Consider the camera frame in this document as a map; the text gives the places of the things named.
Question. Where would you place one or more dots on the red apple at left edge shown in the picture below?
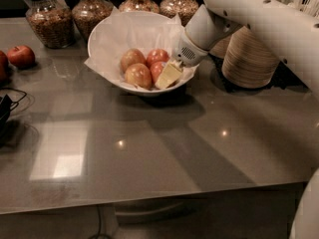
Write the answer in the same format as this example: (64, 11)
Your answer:
(3, 67)

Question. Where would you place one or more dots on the glass jar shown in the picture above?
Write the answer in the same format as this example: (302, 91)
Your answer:
(139, 5)
(184, 9)
(52, 22)
(87, 14)

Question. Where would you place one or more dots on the far left glass jar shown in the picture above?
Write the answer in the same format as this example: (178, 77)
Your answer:
(52, 22)

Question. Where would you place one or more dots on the black device with cable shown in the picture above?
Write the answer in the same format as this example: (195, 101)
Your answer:
(7, 106)

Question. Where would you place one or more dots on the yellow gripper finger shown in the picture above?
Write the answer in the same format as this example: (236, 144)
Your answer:
(169, 74)

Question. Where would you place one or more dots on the rear stack of paper bowls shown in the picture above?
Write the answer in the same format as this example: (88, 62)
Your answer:
(219, 50)

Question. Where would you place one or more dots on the black mat under stacks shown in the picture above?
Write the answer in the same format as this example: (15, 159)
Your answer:
(283, 78)

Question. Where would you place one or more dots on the white paper liner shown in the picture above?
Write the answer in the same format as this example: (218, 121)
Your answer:
(133, 30)

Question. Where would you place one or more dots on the white bowl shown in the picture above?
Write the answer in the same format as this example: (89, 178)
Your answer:
(106, 37)

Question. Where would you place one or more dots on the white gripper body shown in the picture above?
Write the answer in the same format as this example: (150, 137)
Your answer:
(186, 52)

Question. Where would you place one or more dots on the red apple on table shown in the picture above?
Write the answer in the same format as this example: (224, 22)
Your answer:
(21, 57)

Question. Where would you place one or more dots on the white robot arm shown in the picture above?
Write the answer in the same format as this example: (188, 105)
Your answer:
(290, 34)

